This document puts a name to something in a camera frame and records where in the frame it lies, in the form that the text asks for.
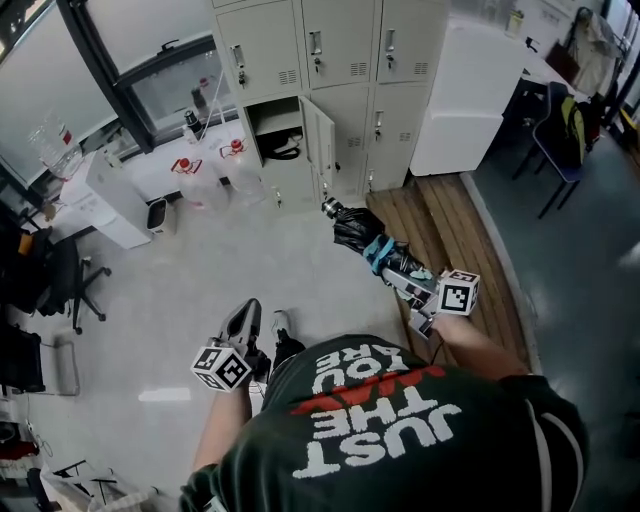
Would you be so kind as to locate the white table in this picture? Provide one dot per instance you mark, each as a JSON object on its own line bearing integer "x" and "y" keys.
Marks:
{"x": 542, "y": 70}

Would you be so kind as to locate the beige coat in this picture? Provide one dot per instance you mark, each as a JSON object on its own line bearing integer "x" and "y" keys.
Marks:
{"x": 595, "y": 55}

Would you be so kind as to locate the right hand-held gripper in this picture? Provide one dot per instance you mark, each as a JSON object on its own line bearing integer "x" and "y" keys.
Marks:
{"x": 457, "y": 297}

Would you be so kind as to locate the person's black trouser leg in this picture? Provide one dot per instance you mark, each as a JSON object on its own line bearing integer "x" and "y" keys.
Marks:
{"x": 289, "y": 350}

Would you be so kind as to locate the person's left forearm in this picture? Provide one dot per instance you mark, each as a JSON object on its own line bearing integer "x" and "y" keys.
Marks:
{"x": 225, "y": 425}

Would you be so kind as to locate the black office chair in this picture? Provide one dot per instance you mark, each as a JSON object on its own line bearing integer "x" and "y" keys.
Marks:
{"x": 62, "y": 270}

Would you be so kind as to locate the beige metal locker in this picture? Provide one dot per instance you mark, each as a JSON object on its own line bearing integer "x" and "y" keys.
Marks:
{"x": 340, "y": 55}

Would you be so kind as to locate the white water dispenser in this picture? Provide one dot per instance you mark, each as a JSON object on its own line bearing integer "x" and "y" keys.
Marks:
{"x": 112, "y": 200}

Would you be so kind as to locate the white cabinet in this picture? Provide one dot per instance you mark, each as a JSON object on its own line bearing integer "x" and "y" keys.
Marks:
{"x": 465, "y": 100}

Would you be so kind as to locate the black-capped bottle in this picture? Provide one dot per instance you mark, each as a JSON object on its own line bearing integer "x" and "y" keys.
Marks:
{"x": 191, "y": 125}

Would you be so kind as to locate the clear water jug red cap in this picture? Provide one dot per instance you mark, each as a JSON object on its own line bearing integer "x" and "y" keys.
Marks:
{"x": 242, "y": 175}
{"x": 202, "y": 187}

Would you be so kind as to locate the dark green printed t-shirt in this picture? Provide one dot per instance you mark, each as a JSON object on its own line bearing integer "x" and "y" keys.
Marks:
{"x": 400, "y": 440}

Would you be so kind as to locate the wooden slat platform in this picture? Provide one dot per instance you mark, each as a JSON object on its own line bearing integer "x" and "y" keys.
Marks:
{"x": 470, "y": 235}

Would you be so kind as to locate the red-capped small bottle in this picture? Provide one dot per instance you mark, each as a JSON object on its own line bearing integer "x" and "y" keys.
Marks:
{"x": 200, "y": 95}

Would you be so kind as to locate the black umbrella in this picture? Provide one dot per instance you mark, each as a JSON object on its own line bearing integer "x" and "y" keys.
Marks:
{"x": 357, "y": 227}

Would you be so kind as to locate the yellow-green backpack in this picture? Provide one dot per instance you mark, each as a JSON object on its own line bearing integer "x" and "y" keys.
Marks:
{"x": 572, "y": 130}

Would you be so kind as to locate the person's right forearm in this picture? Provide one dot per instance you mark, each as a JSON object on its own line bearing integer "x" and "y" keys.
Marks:
{"x": 475, "y": 345}

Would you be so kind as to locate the white waste bin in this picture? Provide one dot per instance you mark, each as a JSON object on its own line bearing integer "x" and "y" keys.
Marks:
{"x": 161, "y": 217}

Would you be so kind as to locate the blue chair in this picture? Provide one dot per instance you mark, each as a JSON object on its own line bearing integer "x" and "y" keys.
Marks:
{"x": 550, "y": 145}

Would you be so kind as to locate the person's white shoe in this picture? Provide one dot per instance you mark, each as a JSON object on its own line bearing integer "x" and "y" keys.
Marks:
{"x": 280, "y": 320}

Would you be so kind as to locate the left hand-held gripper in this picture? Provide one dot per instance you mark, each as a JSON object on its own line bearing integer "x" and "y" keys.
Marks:
{"x": 222, "y": 367}

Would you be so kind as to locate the empty clear water jug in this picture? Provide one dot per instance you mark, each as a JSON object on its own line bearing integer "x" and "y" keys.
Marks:
{"x": 55, "y": 147}

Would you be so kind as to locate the black fabric bag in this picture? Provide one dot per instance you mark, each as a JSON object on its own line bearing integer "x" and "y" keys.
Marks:
{"x": 20, "y": 357}

